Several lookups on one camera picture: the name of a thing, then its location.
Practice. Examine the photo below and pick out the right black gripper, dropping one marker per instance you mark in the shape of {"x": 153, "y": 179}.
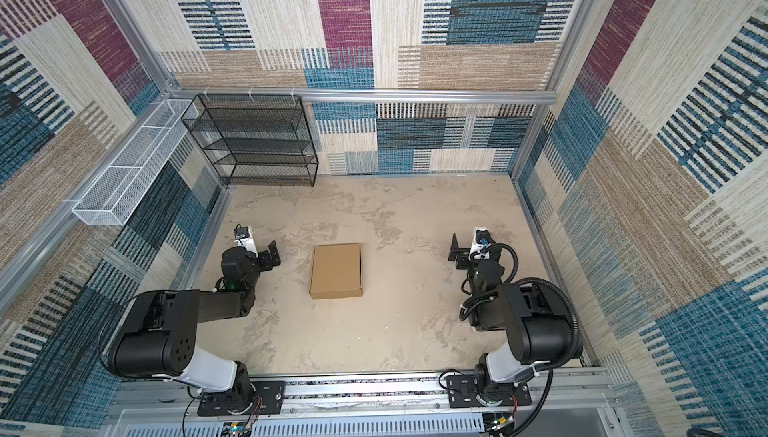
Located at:
{"x": 461, "y": 253}

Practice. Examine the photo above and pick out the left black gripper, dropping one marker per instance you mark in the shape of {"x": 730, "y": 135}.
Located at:
{"x": 265, "y": 263}

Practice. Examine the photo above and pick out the brown cardboard box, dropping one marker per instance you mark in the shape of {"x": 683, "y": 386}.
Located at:
{"x": 336, "y": 272}

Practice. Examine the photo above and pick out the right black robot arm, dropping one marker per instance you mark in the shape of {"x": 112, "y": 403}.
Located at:
{"x": 539, "y": 321}

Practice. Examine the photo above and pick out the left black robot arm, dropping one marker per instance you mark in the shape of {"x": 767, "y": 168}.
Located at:
{"x": 157, "y": 338}

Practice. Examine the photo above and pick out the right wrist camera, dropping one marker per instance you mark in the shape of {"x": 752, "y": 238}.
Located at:
{"x": 481, "y": 244}

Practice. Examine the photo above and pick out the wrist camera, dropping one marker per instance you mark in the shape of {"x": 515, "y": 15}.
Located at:
{"x": 244, "y": 238}
{"x": 481, "y": 244}

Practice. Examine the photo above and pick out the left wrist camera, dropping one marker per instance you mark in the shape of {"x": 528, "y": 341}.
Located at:
{"x": 244, "y": 238}

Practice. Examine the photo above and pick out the black wire mesh shelf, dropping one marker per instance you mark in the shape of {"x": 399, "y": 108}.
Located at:
{"x": 254, "y": 140}

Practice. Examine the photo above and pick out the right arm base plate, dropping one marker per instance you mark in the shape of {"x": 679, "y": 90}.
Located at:
{"x": 469, "y": 391}

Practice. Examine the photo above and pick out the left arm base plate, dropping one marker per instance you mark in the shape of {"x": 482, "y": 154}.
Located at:
{"x": 259, "y": 398}

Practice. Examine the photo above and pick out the white wire mesh basket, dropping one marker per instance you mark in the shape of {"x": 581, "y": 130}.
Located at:
{"x": 119, "y": 189}

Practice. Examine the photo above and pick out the aluminium front rail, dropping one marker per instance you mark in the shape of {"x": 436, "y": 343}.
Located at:
{"x": 313, "y": 394}

